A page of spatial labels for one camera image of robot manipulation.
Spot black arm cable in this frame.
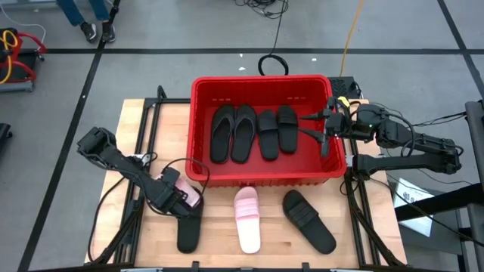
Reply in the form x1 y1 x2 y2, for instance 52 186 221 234
87 175 128 264

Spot black coiled floor cable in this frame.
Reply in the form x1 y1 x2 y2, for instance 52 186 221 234
258 0 290 76

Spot yellow floor cable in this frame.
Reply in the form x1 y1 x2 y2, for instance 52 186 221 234
339 0 365 77

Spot black camera cable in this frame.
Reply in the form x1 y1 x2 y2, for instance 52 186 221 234
164 157 211 197

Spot red plastic bin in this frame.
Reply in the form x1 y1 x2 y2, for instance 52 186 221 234
184 74 348 189

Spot pink slide sandal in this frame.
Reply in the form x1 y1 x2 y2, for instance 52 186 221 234
233 186 262 255
157 174 202 208

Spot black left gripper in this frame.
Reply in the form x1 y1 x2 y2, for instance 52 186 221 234
150 183 198 219

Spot grey metal post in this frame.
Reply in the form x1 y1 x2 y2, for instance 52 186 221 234
464 100 484 272

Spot black chair caster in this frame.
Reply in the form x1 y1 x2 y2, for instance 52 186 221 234
0 122 14 152

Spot black aluminium table frame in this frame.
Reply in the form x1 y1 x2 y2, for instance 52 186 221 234
85 85 408 272

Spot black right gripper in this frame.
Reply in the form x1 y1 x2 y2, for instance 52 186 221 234
297 96 351 159

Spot person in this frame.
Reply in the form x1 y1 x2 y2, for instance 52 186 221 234
56 0 117 43

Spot yellow hose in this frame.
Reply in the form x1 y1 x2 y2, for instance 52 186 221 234
0 29 19 85

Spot black metal beam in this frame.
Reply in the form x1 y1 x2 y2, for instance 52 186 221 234
394 183 484 223

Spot white paper sheet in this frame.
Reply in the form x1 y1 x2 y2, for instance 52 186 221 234
392 177 436 238

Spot black cable bundle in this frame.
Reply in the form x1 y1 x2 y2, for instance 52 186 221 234
233 0 290 20

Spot black perforated box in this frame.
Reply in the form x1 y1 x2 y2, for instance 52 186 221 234
327 76 360 100

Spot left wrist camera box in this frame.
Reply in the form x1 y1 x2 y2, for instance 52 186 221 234
160 166 182 187

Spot black slide sandal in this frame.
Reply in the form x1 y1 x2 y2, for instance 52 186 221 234
256 109 280 162
277 104 299 155
281 189 337 255
176 187 205 255

